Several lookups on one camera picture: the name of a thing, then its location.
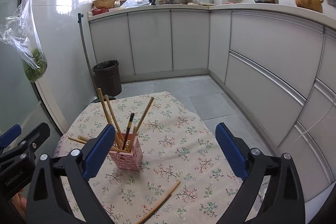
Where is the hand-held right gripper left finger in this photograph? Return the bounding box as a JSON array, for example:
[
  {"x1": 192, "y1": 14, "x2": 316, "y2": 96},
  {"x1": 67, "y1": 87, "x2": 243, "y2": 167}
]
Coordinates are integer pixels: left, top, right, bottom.
[{"x1": 26, "y1": 124, "x2": 116, "y2": 224}]

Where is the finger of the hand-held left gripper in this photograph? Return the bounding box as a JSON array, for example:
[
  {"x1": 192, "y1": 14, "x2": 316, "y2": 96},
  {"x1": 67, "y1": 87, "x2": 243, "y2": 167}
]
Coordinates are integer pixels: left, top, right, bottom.
[
  {"x1": 16, "y1": 123, "x2": 50, "y2": 155},
  {"x1": 0, "y1": 124, "x2": 22, "y2": 150}
]

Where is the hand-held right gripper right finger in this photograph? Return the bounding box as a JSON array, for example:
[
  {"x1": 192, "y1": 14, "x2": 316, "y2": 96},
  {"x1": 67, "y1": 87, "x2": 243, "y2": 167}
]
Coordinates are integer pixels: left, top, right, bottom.
[{"x1": 215, "y1": 123, "x2": 305, "y2": 224}]

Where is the pink perforated chopstick holder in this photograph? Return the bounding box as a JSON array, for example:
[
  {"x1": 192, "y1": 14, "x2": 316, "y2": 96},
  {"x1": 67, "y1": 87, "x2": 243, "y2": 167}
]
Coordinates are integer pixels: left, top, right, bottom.
[{"x1": 108, "y1": 135, "x2": 143, "y2": 170}]

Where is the black chopstick with gold band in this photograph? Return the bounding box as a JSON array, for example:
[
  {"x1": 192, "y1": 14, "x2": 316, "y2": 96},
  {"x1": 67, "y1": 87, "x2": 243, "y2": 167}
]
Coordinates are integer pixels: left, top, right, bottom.
[{"x1": 122, "y1": 112, "x2": 135, "y2": 149}]

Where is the person's left hand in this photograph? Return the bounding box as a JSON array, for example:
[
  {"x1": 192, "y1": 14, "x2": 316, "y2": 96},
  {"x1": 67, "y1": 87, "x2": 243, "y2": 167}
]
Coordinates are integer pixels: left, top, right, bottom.
[{"x1": 12, "y1": 191, "x2": 28, "y2": 217}]

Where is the floral tablecloth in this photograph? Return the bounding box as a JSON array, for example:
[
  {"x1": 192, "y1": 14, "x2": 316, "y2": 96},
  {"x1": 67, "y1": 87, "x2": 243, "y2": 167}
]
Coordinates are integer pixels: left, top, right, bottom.
[{"x1": 52, "y1": 91, "x2": 263, "y2": 224}]

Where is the dark trash bin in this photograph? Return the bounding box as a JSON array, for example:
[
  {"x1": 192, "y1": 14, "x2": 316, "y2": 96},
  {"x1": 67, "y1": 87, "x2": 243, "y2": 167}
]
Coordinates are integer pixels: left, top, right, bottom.
[{"x1": 92, "y1": 60, "x2": 122, "y2": 97}]

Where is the plastic bag of greens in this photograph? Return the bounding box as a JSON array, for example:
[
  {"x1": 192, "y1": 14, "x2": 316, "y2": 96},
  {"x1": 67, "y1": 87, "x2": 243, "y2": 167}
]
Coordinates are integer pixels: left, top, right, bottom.
[{"x1": 0, "y1": 0, "x2": 48, "y2": 83}]

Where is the white kitchen cabinet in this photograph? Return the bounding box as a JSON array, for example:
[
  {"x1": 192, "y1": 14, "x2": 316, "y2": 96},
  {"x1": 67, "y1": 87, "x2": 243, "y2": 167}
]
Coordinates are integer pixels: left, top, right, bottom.
[
  {"x1": 88, "y1": 9, "x2": 211, "y2": 83},
  {"x1": 208, "y1": 10, "x2": 336, "y2": 214}
]

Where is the white countertop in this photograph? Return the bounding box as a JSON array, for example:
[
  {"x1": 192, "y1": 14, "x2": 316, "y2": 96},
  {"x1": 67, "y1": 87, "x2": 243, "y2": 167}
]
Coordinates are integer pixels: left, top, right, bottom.
[{"x1": 88, "y1": 2, "x2": 336, "y2": 30}]

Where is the wicker basket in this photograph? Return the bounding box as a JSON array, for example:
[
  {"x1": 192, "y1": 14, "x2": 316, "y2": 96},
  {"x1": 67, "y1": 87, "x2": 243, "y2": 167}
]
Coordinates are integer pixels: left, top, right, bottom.
[{"x1": 92, "y1": 0, "x2": 117, "y2": 9}]

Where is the clear plastic bag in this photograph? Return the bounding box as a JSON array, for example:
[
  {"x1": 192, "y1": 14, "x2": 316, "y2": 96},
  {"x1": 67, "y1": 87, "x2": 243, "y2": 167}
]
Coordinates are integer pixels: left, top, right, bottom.
[{"x1": 120, "y1": 0, "x2": 144, "y2": 8}]

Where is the white power cable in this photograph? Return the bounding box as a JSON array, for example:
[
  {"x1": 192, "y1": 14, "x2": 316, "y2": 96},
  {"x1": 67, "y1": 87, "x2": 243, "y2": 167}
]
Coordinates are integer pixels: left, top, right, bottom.
[{"x1": 296, "y1": 98, "x2": 336, "y2": 146}]

